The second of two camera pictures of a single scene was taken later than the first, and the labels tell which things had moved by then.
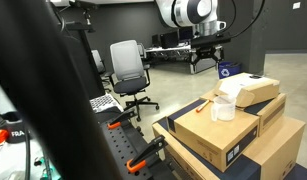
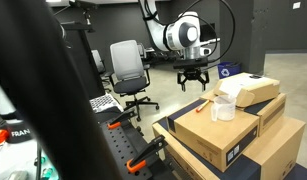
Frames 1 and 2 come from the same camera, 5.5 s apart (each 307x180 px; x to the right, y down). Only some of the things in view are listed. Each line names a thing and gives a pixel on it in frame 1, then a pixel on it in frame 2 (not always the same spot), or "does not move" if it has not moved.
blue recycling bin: (227, 69) does not move
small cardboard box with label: (247, 88) does not move
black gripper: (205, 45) → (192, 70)
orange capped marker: (204, 104) does not move
